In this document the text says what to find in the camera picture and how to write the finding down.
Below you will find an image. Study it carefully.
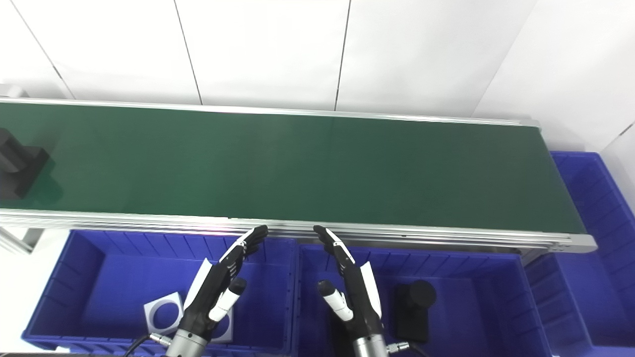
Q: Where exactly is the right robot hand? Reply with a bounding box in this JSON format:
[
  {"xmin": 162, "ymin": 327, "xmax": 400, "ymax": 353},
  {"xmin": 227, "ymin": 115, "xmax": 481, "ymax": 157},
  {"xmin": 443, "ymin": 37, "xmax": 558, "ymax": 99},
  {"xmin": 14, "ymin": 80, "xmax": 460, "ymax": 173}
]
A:
[{"xmin": 313, "ymin": 226, "xmax": 386, "ymax": 341}]

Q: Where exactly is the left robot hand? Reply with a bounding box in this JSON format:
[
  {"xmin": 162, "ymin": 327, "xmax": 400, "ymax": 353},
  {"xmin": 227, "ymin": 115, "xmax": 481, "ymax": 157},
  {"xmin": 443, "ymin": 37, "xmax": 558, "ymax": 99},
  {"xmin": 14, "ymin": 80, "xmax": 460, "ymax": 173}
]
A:
[{"xmin": 179, "ymin": 225, "xmax": 269, "ymax": 339}]

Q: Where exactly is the green conveyor belt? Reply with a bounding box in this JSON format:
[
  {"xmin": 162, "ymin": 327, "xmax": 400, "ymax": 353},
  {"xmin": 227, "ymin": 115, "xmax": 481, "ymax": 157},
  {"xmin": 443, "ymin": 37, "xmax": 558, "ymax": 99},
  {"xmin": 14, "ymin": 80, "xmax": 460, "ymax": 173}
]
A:
[
  {"xmin": 0, "ymin": 102, "xmax": 587, "ymax": 235},
  {"xmin": 0, "ymin": 98, "xmax": 597, "ymax": 254}
]

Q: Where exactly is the blue bin with white parts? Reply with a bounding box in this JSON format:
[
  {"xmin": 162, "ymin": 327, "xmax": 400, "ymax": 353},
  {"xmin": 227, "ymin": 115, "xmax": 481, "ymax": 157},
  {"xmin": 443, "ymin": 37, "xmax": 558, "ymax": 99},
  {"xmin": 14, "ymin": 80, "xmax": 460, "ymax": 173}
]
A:
[{"xmin": 22, "ymin": 229, "xmax": 299, "ymax": 356}]

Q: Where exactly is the blue bin with black parts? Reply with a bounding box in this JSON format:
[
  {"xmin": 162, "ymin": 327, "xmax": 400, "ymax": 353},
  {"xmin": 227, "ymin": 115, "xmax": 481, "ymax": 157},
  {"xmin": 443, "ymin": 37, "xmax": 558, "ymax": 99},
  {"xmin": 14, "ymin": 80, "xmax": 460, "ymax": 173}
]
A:
[{"xmin": 293, "ymin": 243, "xmax": 552, "ymax": 357}]

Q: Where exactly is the aluminium conveyor leg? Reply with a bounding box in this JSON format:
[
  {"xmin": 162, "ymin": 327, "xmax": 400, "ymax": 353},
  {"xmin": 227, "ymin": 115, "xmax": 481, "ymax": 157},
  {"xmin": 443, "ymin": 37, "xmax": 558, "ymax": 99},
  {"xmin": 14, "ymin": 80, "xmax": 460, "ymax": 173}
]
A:
[{"xmin": 0, "ymin": 226, "xmax": 44, "ymax": 254}]

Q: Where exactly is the empty blue bin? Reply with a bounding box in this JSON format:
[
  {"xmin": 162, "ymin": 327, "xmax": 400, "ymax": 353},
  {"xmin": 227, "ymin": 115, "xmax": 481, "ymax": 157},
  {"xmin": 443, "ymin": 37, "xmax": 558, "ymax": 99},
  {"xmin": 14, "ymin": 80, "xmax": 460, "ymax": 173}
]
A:
[{"xmin": 523, "ymin": 151, "xmax": 635, "ymax": 349}]

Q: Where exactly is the white square ring part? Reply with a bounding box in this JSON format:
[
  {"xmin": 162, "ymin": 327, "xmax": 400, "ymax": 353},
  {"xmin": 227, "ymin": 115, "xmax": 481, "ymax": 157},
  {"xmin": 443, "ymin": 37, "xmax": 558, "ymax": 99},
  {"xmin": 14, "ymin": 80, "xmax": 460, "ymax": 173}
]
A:
[
  {"xmin": 211, "ymin": 312, "xmax": 234, "ymax": 344},
  {"xmin": 143, "ymin": 292, "xmax": 185, "ymax": 336}
]

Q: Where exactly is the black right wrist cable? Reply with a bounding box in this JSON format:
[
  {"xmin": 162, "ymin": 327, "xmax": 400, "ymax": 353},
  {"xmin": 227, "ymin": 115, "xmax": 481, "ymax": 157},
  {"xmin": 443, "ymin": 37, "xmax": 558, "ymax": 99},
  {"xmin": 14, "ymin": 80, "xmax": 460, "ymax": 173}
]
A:
[{"xmin": 387, "ymin": 341, "xmax": 430, "ymax": 357}]

